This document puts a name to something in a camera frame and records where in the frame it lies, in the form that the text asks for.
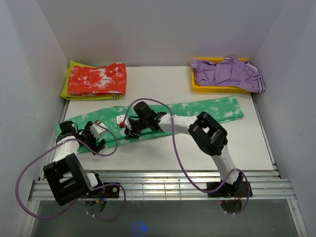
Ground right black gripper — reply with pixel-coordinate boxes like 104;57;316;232
124;118;148;140

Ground green tie-dye trousers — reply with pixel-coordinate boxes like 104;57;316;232
56;96;243;153

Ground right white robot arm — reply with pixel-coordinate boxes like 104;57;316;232
117;99;252;198

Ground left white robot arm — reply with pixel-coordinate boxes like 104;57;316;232
43;121;106;206

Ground yellow folded trousers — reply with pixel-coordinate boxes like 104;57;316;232
60;60;121;101

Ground red tie-dye folded trousers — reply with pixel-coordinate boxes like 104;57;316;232
67;62;127;96

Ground purple trousers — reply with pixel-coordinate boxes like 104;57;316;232
191;56;265;93

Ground yellow plastic tray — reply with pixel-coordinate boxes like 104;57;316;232
190;57;250;94

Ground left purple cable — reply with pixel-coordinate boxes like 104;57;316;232
15;128;127;221

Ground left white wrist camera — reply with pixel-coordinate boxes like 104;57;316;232
90;120;106;140

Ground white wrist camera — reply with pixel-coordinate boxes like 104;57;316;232
90;120;106;140
116;115;128;128

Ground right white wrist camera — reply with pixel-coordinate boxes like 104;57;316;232
116;115;128;128

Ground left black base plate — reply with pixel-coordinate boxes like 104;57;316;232
83;183;120;200

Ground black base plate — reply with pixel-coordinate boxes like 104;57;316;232
207;181;253;198
83;183;120;200

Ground aluminium rail frame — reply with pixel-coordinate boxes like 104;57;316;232
28;167;297;202

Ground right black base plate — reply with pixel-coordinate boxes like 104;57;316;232
207;181;253;198

